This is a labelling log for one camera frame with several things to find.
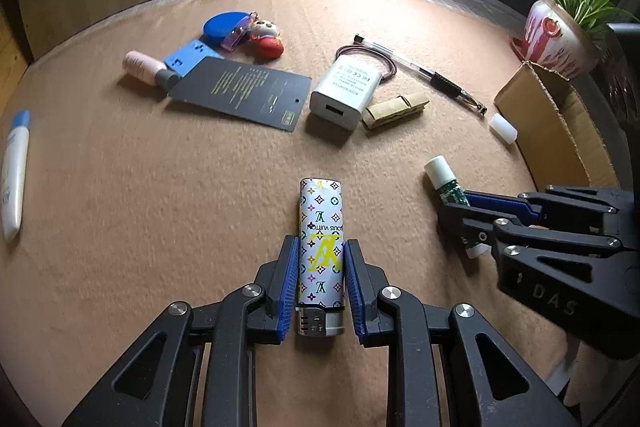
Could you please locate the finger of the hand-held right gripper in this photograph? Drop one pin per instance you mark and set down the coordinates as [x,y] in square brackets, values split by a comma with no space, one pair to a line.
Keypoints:
[470,219]
[500,203]

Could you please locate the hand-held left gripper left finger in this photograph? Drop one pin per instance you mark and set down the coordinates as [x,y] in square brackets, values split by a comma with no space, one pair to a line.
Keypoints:
[287,287]

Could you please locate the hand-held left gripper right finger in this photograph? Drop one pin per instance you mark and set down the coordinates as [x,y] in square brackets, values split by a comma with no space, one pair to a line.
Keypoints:
[355,292]

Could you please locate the white green lip balm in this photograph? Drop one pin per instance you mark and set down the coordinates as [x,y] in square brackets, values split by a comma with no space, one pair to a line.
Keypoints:
[442,179]

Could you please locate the white patterned lighter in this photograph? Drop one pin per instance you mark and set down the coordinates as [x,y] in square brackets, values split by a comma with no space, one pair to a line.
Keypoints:
[321,247]

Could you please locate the small white cap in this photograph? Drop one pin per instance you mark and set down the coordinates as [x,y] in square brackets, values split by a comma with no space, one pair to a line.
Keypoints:
[502,128]

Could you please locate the cardboard box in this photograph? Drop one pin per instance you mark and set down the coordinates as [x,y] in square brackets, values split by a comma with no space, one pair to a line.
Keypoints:
[550,117]

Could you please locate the tan wooden clip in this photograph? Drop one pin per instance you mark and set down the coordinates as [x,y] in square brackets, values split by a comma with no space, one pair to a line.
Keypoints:
[395,109]

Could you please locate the clear black pen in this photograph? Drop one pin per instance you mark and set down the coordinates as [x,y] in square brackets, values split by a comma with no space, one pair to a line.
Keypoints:
[440,82]

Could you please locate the maroon rubber band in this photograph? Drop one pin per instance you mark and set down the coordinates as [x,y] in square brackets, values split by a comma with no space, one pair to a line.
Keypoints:
[393,67]

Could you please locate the white charger adapter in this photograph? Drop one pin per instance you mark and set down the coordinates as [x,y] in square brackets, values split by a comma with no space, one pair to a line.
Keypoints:
[340,92]

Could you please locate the black card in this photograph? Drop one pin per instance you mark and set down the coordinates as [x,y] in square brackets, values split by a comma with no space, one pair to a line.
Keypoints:
[240,92]

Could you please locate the blue plastic block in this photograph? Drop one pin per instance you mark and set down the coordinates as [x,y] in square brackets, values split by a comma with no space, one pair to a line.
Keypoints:
[187,57]

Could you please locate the pink bottle grey cap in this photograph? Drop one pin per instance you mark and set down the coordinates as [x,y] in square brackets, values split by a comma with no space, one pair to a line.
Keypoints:
[142,66]

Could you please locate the blue round disc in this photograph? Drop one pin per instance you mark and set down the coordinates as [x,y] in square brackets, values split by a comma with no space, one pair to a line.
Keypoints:
[217,27]

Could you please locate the white tube blue cap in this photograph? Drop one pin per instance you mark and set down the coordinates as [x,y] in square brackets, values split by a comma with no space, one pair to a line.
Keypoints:
[14,177]

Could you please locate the red pot saucer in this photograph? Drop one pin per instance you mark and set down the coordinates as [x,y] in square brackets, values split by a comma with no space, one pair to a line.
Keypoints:
[520,49]

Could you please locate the white red flower pot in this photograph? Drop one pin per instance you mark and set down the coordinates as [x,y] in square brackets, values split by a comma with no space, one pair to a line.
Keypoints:
[550,37]

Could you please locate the pine plank panel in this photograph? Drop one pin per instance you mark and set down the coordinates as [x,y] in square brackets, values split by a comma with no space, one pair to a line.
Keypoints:
[12,42]

